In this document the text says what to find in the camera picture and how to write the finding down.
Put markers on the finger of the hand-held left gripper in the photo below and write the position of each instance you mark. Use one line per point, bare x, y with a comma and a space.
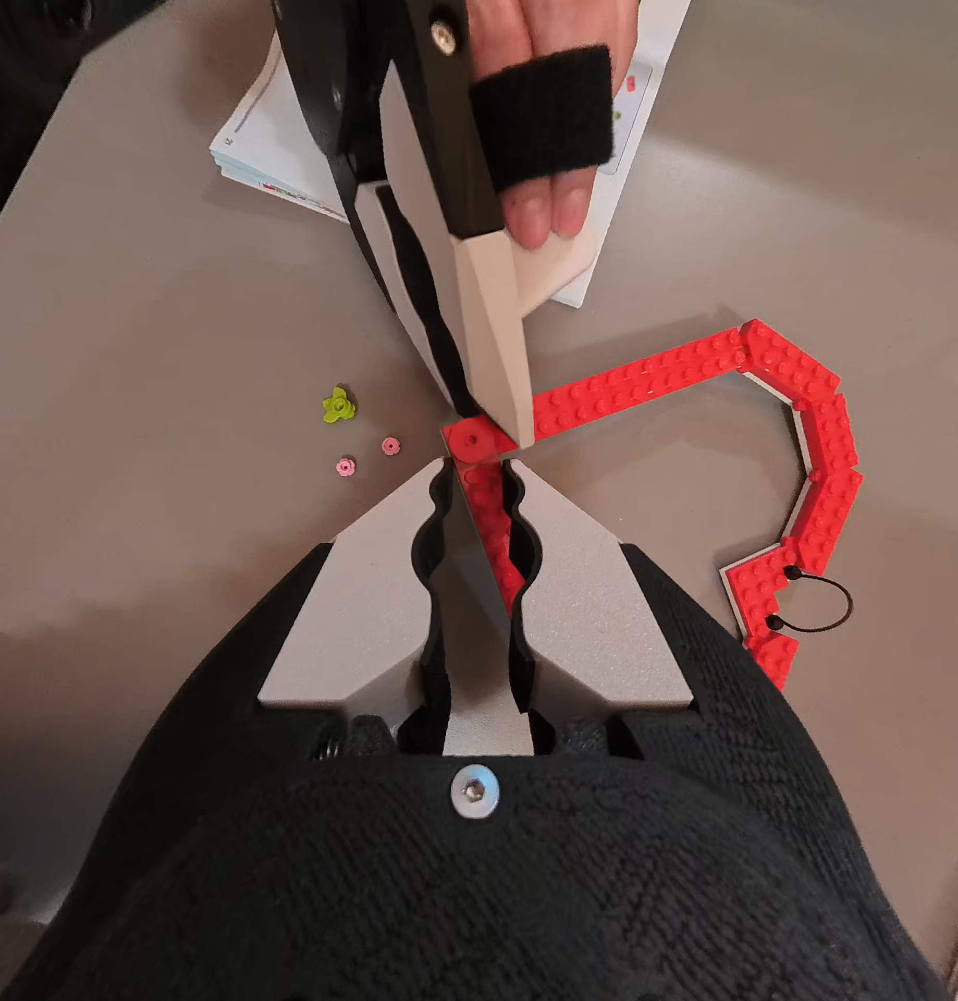
495, 336
367, 234

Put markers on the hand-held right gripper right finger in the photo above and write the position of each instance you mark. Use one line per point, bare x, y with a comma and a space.
604, 625

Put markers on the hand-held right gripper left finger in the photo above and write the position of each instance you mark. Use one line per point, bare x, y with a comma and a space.
354, 618

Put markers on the white instruction booklet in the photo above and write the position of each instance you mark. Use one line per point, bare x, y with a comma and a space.
260, 141

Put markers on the red toy brick heart frame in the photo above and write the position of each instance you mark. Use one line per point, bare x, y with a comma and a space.
643, 383

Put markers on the person's left hand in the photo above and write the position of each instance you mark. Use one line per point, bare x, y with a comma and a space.
541, 23

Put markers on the lime green toy leaf piece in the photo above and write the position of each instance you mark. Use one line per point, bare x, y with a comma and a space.
338, 407

